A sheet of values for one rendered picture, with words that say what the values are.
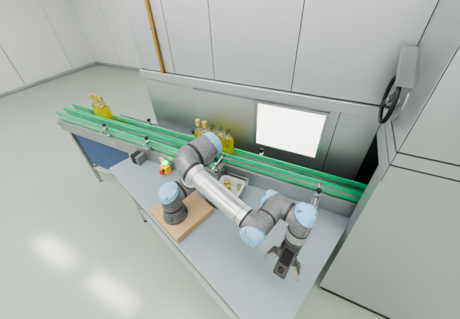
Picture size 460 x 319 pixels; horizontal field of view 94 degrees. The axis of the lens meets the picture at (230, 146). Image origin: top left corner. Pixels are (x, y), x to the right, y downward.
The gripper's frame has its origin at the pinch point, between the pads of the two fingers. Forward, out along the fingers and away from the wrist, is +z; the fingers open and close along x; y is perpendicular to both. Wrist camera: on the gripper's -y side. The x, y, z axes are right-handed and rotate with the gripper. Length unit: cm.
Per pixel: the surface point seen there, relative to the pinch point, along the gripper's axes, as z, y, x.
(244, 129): -20, 61, 61
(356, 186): -10, 69, -15
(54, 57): 67, 158, 687
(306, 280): 18.6, 16.7, -11.8
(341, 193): -6, 61, -10
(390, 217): -18, 44, -30
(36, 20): -12, 146, 693
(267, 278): 21.4, 6.8, 3.6
